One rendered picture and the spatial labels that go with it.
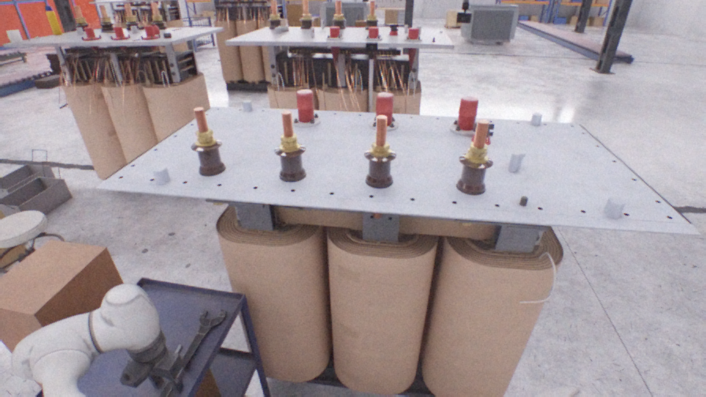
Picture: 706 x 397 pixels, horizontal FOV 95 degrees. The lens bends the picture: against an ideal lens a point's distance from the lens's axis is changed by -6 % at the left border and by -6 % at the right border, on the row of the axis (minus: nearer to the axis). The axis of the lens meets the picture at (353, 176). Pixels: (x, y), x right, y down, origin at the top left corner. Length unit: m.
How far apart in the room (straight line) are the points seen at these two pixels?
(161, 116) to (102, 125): 0.71
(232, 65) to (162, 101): 3.99
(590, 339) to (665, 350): 0.44
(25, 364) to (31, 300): 0.70
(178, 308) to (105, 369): 0.27
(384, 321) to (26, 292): 1.36
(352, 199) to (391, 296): 0.50
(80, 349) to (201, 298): 0.55
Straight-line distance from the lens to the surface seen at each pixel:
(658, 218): 1.19
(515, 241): 1.24
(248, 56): 6.98
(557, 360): 2.51
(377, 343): 1.57
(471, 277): 1.29
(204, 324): 1.35
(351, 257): 1.23
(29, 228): 3.20
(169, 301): 1.50
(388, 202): 0.95
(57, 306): 1.72
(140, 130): 3.63
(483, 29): 13.22
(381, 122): 0.95
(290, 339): 1.66
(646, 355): 2.82
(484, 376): 1.75
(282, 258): 1.31
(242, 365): 1.69
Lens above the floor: 1.90
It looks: 30 degrees down
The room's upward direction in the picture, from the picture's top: straight up
